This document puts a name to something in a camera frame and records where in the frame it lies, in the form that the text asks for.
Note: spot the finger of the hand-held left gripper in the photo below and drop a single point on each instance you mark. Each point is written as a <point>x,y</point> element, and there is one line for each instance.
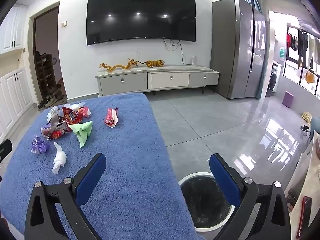
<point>5,147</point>

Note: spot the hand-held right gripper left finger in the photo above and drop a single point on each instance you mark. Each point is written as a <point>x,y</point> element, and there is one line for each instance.
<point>90,178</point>

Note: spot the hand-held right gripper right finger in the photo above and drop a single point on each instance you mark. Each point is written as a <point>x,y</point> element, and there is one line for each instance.
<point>223,178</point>

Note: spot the white round trash bin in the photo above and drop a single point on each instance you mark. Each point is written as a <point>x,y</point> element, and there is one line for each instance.
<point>202,200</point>

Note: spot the purple wrapper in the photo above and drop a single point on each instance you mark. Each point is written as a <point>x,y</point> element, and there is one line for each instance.
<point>38,145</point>

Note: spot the white twisted tissue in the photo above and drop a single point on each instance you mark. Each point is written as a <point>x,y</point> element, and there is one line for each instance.
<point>59,159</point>

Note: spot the green paper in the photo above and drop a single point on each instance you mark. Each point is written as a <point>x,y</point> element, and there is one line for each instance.
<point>82,131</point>

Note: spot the dark maroon wrapper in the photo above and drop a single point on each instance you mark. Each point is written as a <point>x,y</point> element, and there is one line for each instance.
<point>56,130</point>

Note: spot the white plastic wrapper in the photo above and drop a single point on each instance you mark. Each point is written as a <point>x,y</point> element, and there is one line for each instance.
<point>53,112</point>

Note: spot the red and pink wrapper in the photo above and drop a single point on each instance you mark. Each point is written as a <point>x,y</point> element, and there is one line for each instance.
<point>111,118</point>

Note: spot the red snack bag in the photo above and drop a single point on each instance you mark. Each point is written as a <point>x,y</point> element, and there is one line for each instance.
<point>71,116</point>

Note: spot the blue fluffy blanket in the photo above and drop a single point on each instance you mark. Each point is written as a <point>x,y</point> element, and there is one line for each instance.
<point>125,160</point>

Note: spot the white base cabinet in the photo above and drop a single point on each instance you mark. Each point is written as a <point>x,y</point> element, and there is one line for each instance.
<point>13,100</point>

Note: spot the pile of shoes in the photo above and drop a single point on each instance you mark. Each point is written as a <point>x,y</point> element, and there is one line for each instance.
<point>51,100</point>

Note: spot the dark shoe rack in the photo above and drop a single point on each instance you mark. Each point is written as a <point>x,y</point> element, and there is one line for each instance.
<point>45,77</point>

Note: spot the red phone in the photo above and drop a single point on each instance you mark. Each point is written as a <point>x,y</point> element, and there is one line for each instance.
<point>303,217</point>

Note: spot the purple stool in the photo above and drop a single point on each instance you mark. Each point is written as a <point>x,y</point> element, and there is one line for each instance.
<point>289,100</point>

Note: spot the beige cloth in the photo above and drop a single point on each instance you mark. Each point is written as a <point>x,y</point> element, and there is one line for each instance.
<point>306,116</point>

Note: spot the white washing machine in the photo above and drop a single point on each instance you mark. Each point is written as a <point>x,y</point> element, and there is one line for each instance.
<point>273,80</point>

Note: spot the golden dragon figurine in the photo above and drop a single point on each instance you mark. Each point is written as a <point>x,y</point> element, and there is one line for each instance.
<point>117,67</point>

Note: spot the grey white television cabinet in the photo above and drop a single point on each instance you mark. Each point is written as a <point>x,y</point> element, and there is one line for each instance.
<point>160,80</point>

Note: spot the white upright device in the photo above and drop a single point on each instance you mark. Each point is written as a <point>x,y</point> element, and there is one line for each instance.
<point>193,60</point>

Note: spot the grey double door refrigerator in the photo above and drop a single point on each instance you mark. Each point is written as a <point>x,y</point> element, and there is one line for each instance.
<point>232,52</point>

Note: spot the golden tiger figurine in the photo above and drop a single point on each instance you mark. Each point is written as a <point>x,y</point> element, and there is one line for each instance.
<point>155,63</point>

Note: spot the orange hanging garment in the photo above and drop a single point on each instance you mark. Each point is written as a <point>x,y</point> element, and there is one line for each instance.
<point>310,77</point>

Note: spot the black hanging garment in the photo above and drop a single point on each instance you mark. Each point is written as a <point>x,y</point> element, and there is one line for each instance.
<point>303,48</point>

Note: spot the red hanging garment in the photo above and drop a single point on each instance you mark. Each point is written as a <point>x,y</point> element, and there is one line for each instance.
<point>289,39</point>

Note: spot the blue striped curtain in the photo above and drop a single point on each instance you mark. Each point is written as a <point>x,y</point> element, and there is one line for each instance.
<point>253,1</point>

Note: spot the white wall cabinet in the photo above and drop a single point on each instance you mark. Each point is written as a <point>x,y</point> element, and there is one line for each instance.
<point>11,32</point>

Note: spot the white wall switch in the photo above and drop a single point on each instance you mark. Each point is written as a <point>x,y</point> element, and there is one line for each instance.
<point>64,23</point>

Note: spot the black wall television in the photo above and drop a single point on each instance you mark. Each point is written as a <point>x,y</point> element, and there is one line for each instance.
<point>140,15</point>

